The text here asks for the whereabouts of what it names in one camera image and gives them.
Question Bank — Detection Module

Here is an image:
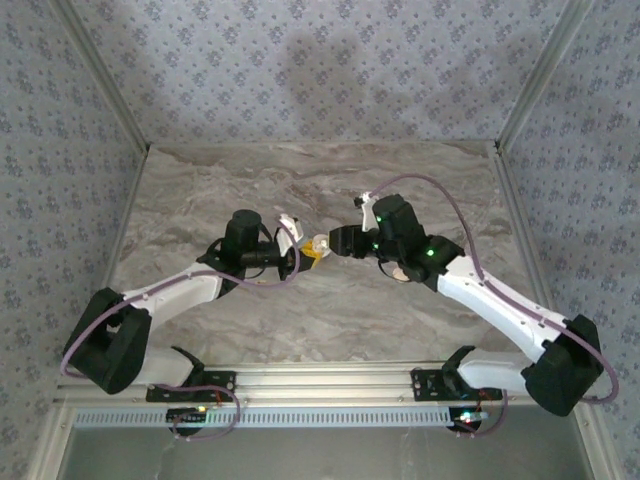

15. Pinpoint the grey metal panel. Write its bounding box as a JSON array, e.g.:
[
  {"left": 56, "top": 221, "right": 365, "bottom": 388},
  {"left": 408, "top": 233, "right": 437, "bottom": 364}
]
[{"left": 57, "top": 427, "right": 599, "bottom": 480}]

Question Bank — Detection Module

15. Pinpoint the aluminium table back rail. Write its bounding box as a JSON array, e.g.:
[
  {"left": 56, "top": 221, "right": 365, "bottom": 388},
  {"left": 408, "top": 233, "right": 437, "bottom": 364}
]
[{"left": 147, "top": 139, "right": 499, "bottom": 152}]

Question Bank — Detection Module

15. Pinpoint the aluminium table side rail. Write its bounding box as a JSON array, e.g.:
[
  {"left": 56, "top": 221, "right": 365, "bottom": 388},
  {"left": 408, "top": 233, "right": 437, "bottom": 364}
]
[
  {"left": 99, "top": 142, "right": 154, "bottom": 301},
  {"left": 492, "top": 142, "right": 564, "bottom": 321}
]

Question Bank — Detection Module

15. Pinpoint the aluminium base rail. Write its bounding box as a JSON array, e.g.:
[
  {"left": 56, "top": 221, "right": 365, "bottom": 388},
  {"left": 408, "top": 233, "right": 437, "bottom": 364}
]
[{"left": 54, "top": 362, "right": 531, "bottom": 405}]

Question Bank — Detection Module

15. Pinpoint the left black mount plate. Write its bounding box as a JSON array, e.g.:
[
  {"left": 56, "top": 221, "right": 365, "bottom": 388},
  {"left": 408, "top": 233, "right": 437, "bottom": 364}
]
[{"left": 145, "top": 368, "right": 237, "bottom": 402}]

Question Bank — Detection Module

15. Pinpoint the black mount plate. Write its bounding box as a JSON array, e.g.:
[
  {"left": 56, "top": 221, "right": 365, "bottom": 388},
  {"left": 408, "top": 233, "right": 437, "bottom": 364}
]
[
  {"left": 409, "top": 367, "right": 504, "bottom": 402},
  {"left": 145, "top": 368, "right": 237, "bottom": 402}
]

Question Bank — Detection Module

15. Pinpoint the grey slotted cable duct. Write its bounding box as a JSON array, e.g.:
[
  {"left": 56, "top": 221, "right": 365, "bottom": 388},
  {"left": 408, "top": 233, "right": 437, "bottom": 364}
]
[{"left": 74, "top": 403, "right": 484, "bottom": 430}]

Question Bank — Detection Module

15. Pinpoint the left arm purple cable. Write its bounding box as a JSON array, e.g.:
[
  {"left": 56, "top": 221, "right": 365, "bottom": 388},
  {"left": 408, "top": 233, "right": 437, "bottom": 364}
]
[{"left": 59, "top": 219, "right": 301, "bottom": 442}]

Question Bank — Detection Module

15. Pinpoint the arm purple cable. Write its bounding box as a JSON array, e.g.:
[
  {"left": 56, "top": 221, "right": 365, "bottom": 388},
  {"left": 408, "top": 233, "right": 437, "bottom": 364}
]
[
  {"left": 364, "top": 173, "right": 620, "bottom": 440},
  {"left": 59, "top": 219, "right": 301, "bottom": 442}
]

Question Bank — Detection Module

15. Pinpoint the right black mount plate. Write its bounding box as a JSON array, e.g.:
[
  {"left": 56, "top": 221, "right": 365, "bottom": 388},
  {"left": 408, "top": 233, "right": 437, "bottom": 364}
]
[{"left": 409, "top": 367, "right": 504, "bottom": 402}]

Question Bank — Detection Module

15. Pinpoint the aluminium frame post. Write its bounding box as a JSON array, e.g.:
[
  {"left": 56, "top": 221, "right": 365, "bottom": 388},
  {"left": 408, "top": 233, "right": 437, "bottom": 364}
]
[
  {"left": 493, "top": 0, "right": 597, "bottom": 154},
  {"left": 49, "top": 0, "right": 152, "bottom": 154}
]

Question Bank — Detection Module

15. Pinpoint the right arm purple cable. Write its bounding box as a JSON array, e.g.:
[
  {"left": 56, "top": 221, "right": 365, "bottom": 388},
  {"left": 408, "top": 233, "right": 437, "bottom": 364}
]
[{"left": 364, "top": 173, "right": 620, "bottom": 440}]

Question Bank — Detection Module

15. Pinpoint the aluminium frame leg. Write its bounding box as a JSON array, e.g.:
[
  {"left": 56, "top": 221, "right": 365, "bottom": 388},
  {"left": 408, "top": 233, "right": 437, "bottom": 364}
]
[
  {"left": 572, "top": 404, "right": 621, "bottom": 480},
  {"left": 27, "top": 404, "right": 76, "bottom": 480}
]

